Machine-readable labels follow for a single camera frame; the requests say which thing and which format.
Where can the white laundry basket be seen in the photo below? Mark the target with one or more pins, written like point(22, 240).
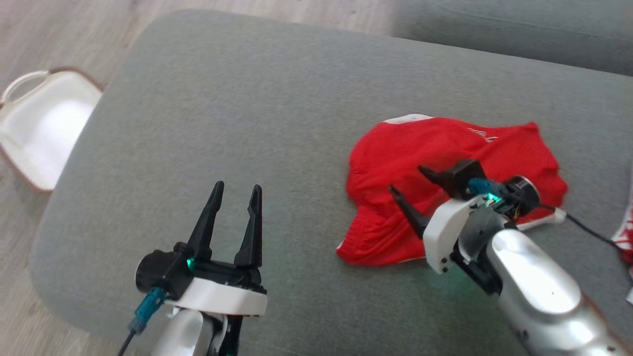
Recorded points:
point(44, 133)

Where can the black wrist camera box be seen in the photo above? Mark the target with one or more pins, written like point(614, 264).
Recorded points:
point(158, 272)
point(467, 173)

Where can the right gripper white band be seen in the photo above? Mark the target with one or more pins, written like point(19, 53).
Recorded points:
point(442, 232)

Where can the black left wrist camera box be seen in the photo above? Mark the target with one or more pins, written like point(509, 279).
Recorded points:
point(158, 272)

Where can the red Bulls 23 shorts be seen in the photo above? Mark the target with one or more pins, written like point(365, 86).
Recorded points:
point(395, 163)

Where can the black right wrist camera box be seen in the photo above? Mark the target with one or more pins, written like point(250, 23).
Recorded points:
point(467, 173)

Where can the grey fabric sofa seat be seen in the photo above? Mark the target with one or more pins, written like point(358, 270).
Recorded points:
point(247, 123)

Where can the red Bulls 23 jersey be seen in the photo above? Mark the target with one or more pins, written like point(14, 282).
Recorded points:
point(627, 237)

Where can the grey sofa cushion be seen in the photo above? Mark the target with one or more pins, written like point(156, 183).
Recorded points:
point(519, 29)

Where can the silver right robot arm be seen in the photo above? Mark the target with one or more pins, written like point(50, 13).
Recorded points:
point(534, 287)

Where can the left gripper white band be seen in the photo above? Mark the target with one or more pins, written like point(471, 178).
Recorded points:
point(222, 296)

